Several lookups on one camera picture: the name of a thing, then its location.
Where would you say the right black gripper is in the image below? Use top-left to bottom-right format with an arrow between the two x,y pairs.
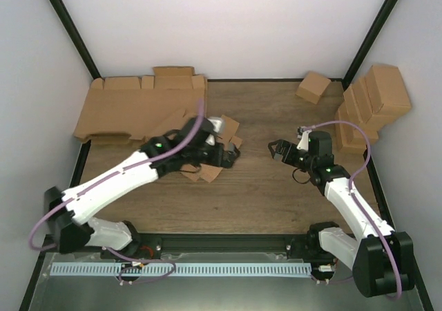
268,140 -> 315,172

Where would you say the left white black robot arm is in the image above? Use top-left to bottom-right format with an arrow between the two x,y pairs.
44,116 -> 240,258

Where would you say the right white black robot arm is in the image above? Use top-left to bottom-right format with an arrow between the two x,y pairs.
268,130 -> 415,297

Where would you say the lowest stacked folded cardboard box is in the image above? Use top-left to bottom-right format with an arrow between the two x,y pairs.
335,123 -> 367,154

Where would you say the small folded cardboard box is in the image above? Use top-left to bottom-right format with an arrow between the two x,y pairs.
296,71 -> 332,104

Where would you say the stack of flat cardboard sheets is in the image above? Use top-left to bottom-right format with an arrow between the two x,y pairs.
73,66 -> 207,144

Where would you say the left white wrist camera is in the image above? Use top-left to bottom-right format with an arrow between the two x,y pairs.
206,117 -> 225,146

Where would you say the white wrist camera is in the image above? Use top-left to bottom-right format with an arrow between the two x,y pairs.
206,117 -> 225,146
296,126 -> 311,151

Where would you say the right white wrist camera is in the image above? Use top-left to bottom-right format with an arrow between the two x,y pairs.
296,126 -> 311,151

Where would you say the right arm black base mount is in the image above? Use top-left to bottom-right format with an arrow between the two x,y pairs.
286,221 -> 339,263

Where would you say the black aluminium frame rail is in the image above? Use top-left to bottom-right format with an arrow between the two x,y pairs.
44,233 -> 408,256

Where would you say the right black frame post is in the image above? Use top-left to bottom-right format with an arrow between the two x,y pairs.
342,0 -> 398,91

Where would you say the black frame post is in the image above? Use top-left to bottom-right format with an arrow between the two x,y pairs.
342,0 -> 398,91
48,0 -> 101,79

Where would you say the light blue slotted cable duct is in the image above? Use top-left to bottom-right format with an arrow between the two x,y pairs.
50,262 -> 311,278

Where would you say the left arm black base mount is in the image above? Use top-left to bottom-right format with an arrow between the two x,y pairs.
99,234 -> 163,261

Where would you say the left black frame post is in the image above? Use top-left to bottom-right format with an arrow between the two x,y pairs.
48,0 -> 101,79

